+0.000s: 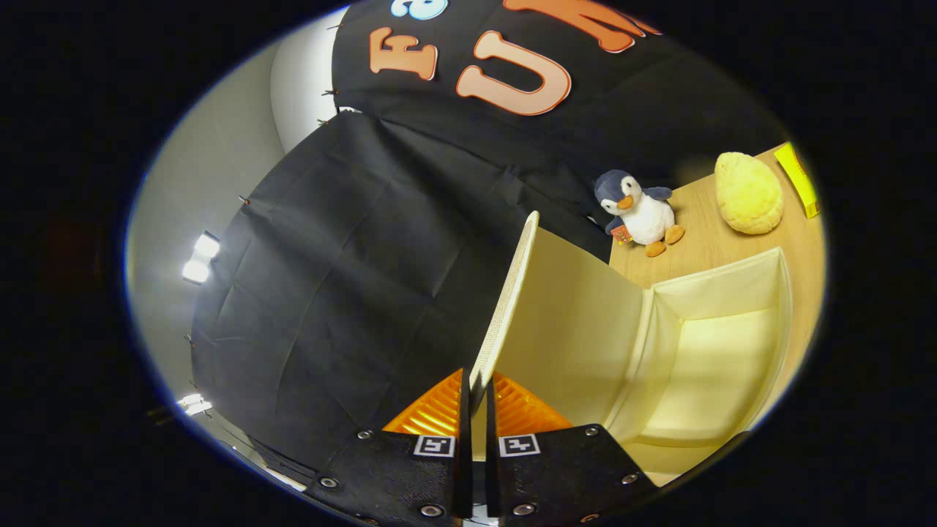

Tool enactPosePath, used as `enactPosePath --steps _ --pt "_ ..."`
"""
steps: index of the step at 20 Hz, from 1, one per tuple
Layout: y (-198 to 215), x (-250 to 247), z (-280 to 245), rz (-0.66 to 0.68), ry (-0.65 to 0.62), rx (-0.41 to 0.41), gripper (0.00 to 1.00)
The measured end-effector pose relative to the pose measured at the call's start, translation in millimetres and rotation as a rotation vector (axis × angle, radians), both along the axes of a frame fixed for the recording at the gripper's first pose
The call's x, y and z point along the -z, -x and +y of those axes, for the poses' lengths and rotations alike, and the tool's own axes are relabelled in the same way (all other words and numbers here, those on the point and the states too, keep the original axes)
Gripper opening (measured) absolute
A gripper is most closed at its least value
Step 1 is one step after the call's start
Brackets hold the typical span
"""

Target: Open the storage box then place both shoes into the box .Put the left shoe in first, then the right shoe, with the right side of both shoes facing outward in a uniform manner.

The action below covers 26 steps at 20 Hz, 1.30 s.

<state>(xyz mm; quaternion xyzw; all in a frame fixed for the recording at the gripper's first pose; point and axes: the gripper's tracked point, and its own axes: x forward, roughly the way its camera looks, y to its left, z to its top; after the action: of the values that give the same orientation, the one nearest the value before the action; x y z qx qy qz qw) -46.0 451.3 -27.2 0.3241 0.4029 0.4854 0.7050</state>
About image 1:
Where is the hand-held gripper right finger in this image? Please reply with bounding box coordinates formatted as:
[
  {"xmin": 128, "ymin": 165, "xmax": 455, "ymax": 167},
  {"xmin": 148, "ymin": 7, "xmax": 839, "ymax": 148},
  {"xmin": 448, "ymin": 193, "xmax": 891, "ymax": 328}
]
[{"xmin": 485, "ymin": 372, "xmax": 660, "ymax": 527}]

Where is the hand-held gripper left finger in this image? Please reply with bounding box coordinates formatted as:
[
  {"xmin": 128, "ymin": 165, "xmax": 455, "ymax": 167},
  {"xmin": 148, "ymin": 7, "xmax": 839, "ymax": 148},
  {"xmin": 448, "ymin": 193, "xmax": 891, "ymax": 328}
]
[{"xmin": 304, "ymin": 368, "xmax": 474, "ymax": 527}]

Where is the beige fabric storage box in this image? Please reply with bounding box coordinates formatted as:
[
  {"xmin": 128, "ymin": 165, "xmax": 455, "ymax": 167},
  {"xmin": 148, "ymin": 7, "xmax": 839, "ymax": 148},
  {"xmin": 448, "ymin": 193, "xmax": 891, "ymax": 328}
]
[{"xmin": 468, "ymin": 211, "xmax": 795, "ymax": 487}]

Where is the penguin plush toy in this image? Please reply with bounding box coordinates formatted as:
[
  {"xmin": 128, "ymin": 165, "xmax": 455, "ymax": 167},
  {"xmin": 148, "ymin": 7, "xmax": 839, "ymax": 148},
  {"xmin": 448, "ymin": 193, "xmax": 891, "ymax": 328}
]
[{"xmin": 593, "ymin": 170, "xmax": 687, "ymax": 258}]

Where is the yellow bread-shaped plush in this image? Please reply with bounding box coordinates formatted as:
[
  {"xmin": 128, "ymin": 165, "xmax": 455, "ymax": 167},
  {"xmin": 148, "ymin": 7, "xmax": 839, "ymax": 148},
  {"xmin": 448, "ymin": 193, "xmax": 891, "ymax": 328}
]
[{"xmin": 714, "ymin": 152, "xmax": 784, "ymax": 235}]

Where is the yellow book red label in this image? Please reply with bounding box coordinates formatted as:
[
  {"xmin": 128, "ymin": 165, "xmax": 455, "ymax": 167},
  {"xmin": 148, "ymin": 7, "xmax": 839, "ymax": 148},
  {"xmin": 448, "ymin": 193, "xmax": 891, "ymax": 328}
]
[{"xmin": 774, "ymin": 143, "xmax": 821, "ymax": 219}]

